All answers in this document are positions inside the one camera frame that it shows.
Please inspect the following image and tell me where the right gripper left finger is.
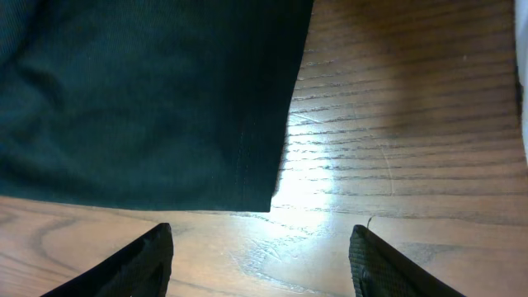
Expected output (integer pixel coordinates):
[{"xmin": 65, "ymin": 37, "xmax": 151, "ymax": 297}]
[{"xmin": 43, "ymin": 223, "xmax": 173, "ymax": 297}]

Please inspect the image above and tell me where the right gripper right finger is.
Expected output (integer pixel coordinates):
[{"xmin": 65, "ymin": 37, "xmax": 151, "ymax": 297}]
[{"xmin": 349, "ymin": 224, "xmax": 463, "ymax": 297}]

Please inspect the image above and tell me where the black t-shirt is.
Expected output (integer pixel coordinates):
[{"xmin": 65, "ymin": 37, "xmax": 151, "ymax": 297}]
[{"xmin": 1, "ymin": 0, "xmax": 313, "ymax": 212}]

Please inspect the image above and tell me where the crumpled white shirt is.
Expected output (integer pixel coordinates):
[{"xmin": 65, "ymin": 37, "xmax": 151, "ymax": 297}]
[{"xmin": 514, "ymin": 0, "xmax": 528, "ymax": 154}]

